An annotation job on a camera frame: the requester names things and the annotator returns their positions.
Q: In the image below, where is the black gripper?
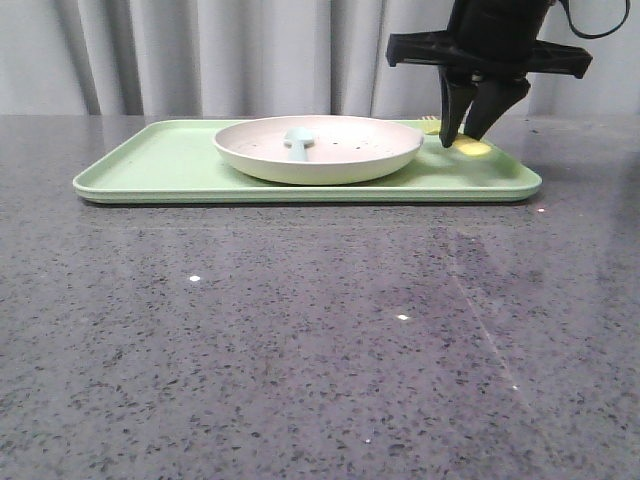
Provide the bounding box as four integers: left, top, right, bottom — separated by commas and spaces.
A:
386, 1, 592, 148

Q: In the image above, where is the yellow plastic fork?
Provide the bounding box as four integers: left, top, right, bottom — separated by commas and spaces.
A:
420, 115, 492, 157

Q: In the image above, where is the cream round plate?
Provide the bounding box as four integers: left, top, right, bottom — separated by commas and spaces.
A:
213, 115, 424, 186

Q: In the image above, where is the light blue plastic spoon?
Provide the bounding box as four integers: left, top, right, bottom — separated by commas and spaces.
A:
284, 127, 314, 162

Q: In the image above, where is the light green plastic tray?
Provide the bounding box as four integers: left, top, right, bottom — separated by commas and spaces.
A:
73, 120, 542, 204

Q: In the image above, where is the grey pleated curtain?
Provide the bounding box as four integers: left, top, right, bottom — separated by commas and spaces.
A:
0, 0, 640, 118

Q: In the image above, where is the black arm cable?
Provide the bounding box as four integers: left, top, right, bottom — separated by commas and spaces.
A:
558, 0, 632, 40

